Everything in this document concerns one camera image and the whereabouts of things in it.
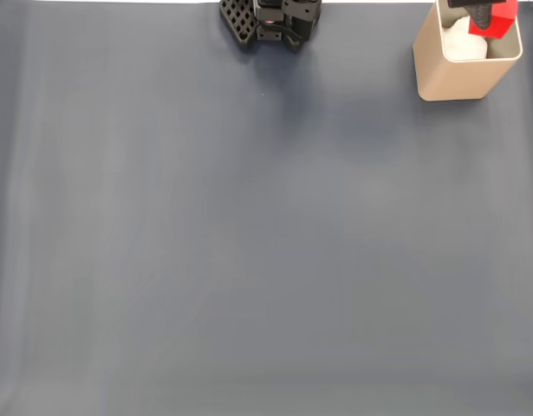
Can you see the red cube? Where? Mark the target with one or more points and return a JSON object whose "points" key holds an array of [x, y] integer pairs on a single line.
{"points": [[504, 21]]}

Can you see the beige rounded box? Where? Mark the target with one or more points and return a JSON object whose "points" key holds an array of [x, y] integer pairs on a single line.
{"points": [[448, 80]]}

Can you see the white crumpled paper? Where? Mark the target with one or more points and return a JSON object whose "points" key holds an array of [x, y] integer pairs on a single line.
{"points": [[461, 45]]}

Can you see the grey table cloth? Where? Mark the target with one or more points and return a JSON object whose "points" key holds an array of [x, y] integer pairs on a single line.
{"points": [[266, 260]]}

